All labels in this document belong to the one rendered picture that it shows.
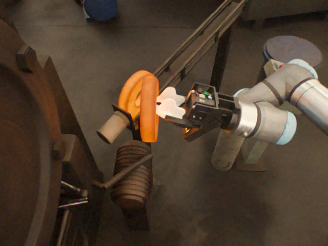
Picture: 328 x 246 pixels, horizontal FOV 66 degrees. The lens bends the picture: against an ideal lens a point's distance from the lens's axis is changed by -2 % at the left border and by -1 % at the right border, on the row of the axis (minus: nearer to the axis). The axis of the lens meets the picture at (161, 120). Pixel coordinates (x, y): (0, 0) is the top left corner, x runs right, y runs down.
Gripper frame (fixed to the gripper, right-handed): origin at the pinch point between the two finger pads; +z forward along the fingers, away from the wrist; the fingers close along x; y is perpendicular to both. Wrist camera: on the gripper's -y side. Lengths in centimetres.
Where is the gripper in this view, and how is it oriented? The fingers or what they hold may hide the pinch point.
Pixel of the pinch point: (150, 104)
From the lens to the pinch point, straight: 61.0
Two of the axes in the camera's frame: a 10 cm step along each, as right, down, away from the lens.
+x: -0.3, 7.9, -6.2
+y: 2.9, -5.9, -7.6
